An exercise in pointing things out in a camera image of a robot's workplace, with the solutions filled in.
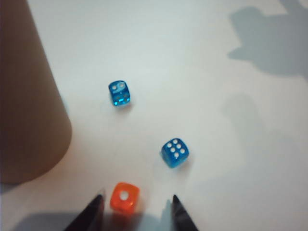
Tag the brown paper cup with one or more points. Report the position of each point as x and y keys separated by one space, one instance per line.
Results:
x=29 y=108

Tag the blue translucent die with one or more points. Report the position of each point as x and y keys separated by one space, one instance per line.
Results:
x=174 y=154
x=119 y=95

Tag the orange translucent die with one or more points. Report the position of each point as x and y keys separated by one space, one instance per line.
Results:
x=120 y=203

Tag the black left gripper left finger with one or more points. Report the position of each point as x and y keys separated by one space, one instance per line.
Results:
x=91 y=216

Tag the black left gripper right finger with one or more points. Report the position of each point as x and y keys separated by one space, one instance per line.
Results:
x=181 y=219

